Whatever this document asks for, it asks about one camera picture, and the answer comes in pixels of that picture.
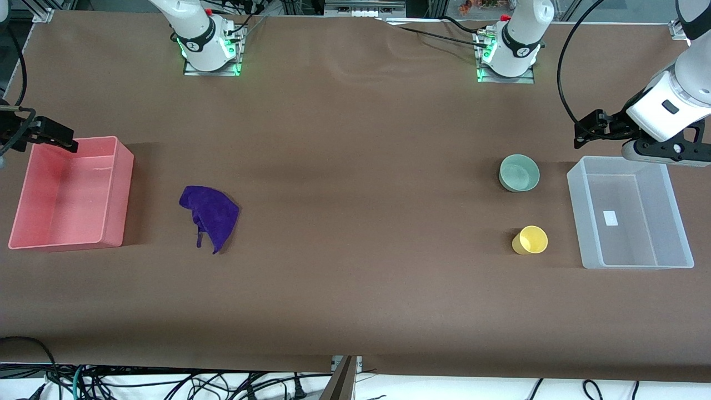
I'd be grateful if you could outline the translucent plastic bin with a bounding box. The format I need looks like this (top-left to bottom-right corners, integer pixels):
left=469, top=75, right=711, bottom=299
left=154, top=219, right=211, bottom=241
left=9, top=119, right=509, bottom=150
left=566, top=156, right=695, bottom=270

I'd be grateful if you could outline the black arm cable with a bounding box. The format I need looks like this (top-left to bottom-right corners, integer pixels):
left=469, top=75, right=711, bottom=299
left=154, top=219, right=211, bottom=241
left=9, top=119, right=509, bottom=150
left=557, top=0, right=609, bottom=142
left=0, top=22, right=37, bottom=157

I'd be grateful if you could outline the pink plastic bin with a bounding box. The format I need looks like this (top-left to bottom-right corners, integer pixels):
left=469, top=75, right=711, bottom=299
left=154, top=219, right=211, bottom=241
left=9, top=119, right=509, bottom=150
left=8, top=136, right=135, bottom=251

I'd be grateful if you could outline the purple cloth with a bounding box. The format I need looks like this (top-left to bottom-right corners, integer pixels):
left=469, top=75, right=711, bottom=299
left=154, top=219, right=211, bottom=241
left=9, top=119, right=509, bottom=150
left=179, top=186, right=241, bottom=255

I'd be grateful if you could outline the green bowl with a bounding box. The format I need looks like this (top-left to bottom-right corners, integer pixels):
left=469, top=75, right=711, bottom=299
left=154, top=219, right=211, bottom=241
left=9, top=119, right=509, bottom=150
left=499, top=154, right=540, bottom=193

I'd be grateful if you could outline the grey power strip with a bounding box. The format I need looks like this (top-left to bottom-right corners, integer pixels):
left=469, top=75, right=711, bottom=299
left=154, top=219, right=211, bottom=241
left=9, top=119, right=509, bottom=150
left=324, top=0, right=407, bottom=19

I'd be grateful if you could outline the teal cable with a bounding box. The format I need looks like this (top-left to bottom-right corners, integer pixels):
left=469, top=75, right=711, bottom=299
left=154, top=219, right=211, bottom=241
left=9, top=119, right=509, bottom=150
left=70, top=364, right=86, bottom=400

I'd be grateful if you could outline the thick black cable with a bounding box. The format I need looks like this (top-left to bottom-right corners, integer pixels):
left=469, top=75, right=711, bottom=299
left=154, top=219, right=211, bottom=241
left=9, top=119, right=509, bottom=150
left=0, top=336, right=59, bottom=389

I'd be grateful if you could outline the yellow plastic cup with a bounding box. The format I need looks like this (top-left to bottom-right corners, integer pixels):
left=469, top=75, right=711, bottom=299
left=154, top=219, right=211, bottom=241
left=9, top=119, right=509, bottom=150
left=512, top=225, right=549, bottom=256

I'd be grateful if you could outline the grey aluminium profile post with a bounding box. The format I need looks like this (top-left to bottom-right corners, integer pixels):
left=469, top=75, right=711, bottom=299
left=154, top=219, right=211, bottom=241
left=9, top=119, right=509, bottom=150
left=321, top=356, right=357, bottom=400

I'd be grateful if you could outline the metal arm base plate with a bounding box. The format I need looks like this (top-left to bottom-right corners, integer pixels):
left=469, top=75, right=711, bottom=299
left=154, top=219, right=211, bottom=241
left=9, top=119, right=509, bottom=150
left=476, top=31, right=535, bottom=84
left=183, top=25, right=244, bottom=77

